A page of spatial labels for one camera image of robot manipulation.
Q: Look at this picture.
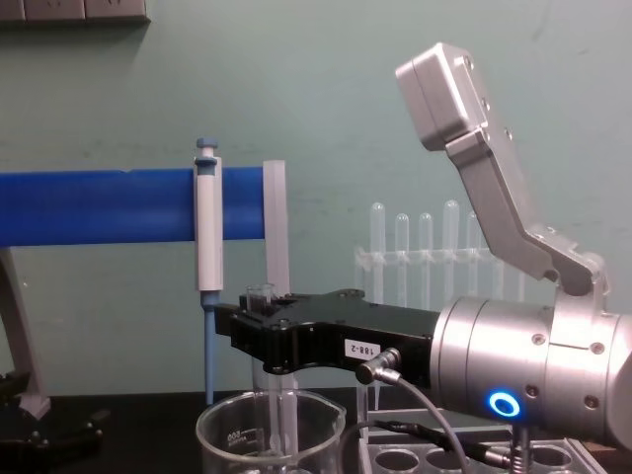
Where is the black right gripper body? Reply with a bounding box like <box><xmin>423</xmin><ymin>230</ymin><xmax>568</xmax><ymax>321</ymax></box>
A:
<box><xmin>263</xmin><ymin>288</ymin><xmax>441</xmax><ymax>377</ymax></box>

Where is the clear glass test tube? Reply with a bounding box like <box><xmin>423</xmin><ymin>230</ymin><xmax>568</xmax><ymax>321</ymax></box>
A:
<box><xmin>245</xmin><ymin>281</ymin><xmax>298</xmax><ymax>458</ymax></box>

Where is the translucent white stand leg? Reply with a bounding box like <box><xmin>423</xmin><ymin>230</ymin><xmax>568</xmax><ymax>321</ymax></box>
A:
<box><xmin>261</xmin><ymin>158</ymin><xmax>293</xmax><ymax>299</ymax></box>

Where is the white and blue pipette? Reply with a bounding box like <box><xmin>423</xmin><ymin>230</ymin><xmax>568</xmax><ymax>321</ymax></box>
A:
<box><xmin>193</xmin><ymin>136</ymin><xmax>224</xmax><ymax>407</ymax></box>

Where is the clear glass beaker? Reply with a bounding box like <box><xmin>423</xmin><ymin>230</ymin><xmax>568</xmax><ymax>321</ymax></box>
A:
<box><xmin>196</xmin><ymin>388</ymin><xmax>362</xmax><ymax>474</ymax></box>

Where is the clear plastic test tube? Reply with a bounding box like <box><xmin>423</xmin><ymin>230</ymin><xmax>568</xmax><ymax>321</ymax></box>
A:
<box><xmin>394</xmin><ymin>211</ymin><xmax>411</xmax><ymax>308</ymax></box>
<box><xmin>418</xmin><ymin>211</ymin><xmax>435</xmax><ymax>310</ymax></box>
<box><xmin>369</xmin><ymin>200</ymin><xmax>387</xmax><ymax>303</ymax></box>
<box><xmin>442</xmin><ymin>198</ymin><xmax>460</xmax><ymax>309</ymax></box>

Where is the clear rack with round holes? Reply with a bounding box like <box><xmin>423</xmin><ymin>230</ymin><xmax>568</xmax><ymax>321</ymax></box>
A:
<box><xmin>356</xmin><ymin>418</ymin><xmax>594</xmax><ymax>474</ymax></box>

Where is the blue stand crossbar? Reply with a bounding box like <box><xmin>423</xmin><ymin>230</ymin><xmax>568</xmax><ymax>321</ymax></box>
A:
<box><xmin>0</xmin><ymin>167</ymin><xmax>268</xmax><ymax>251</ymax></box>

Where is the grey cable with silver plug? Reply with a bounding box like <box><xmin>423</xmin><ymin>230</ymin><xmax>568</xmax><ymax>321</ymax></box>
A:
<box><xmin>339</xmin><ymin>347</ymin><xmax>533</xmax><ymax>474</ymax></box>

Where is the black cable with plug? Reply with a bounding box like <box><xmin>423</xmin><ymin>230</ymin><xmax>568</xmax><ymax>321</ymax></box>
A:
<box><xmin>372</xmin><ymin>418</ymin><xmax>496</xmax><ymax>454</ymax></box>

